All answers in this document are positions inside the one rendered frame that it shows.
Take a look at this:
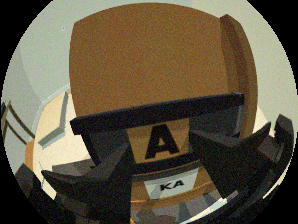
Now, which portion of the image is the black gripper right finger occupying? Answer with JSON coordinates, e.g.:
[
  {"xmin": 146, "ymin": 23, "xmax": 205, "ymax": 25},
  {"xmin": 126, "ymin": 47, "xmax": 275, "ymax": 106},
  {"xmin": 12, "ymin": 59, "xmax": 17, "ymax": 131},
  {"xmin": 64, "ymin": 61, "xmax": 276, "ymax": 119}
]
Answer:
[{"xmin": 189, "ymin": 121, "xmax": 271, "ymax": 200}]

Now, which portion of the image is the orange letter tile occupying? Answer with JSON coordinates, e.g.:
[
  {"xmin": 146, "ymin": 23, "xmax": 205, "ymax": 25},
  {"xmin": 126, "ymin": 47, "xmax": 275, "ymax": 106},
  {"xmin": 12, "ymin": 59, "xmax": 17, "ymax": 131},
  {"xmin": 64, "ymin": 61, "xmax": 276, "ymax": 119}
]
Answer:
[{"xmin": 126, "ymin": 117, "xmax": 189, "ymax": 164}]

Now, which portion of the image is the white paper ticket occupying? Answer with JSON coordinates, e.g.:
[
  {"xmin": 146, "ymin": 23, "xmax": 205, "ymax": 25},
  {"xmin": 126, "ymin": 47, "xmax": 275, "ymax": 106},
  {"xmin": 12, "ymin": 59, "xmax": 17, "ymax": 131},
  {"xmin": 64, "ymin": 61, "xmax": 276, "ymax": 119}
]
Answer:
[{"xmin": 144, "ymin": 168, "xmax": 198, "ymax": 200}]

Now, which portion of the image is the beige flat square slab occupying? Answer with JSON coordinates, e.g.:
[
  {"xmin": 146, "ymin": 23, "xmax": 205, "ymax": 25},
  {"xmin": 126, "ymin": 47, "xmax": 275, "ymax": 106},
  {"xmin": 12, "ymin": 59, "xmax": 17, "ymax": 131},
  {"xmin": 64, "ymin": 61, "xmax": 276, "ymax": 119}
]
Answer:
[{"xmin": 37, "ymin": 91, "xmax": 68, "ymax": 147}]

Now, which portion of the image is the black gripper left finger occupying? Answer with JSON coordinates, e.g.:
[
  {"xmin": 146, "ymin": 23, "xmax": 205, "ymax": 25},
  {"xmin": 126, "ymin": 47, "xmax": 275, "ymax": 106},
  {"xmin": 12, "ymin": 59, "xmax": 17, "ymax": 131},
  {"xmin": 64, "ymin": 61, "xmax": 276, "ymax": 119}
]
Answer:
[{"xmin": 41, "ymin": 141, "xmax": 133, "ymax": 224}]

